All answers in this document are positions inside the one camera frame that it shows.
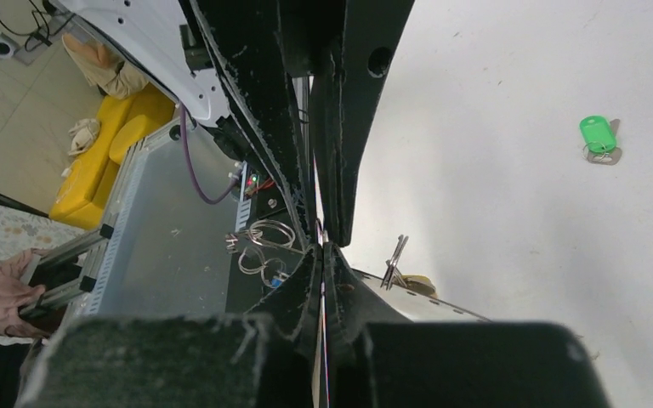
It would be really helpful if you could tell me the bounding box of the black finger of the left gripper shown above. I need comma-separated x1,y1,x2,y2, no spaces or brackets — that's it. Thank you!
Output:
190,1,315,247
309,1,413,247

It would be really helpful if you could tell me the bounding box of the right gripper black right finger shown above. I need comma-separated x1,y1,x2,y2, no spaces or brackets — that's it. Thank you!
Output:
323,243,609,407

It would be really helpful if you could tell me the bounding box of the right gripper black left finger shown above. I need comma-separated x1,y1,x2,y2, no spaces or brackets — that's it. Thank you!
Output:
17,249,316,407

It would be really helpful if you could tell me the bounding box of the yellow tagged key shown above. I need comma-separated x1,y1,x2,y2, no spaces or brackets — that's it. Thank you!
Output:
403,275,438,298

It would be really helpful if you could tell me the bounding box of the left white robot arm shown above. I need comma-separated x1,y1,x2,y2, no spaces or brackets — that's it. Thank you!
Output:
61,1,412,247

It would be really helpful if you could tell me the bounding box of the yellow sofa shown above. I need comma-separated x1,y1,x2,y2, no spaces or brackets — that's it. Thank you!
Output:
48,85,175,230

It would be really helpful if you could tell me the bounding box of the green tagged key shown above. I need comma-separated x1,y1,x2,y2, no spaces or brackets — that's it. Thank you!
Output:
579,116,622,166

